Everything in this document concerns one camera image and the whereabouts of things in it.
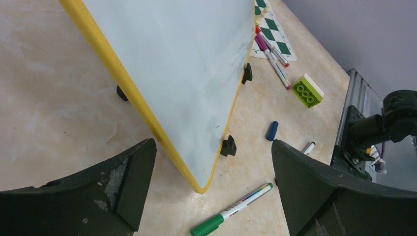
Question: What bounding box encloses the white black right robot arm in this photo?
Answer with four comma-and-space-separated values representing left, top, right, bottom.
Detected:
330, 90, 417, 180

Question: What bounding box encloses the black whiteboard foot clip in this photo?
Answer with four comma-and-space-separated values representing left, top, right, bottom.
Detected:
220, 135, 237, 156

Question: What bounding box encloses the cream chess pawn left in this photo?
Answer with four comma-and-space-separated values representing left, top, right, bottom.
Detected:
255, 6, 269, 26

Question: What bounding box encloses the purple capped marker pen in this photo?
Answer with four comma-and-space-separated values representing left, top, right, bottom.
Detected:
255, 33, 292, 90

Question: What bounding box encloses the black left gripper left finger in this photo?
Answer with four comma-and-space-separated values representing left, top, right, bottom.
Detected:
0, 138, 157, 236

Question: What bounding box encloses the green white chess mat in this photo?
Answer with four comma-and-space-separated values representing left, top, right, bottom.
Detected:
254, 0, 297, 61

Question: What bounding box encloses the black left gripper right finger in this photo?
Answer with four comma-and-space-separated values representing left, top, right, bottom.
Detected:
271, 140, 417, 236

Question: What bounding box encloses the blue marker cap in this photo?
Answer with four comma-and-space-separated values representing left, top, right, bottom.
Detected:
265, 121, 279, 141

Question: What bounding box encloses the green white toy brick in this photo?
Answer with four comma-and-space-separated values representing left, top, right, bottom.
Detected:
292, 73, 324, 109

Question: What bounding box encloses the yellow framed whiteboard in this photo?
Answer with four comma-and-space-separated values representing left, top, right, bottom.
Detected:
61, 0, 255, 194

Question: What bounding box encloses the black capped marker pen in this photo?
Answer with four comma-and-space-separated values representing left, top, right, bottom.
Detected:
302, 142, 316, 155

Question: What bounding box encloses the green capped marker pen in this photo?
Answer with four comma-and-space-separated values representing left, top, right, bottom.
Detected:
190, 182, 273, 236

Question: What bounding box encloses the red capped marker pen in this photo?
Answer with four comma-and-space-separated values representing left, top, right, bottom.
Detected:
256, 26, 290, 67

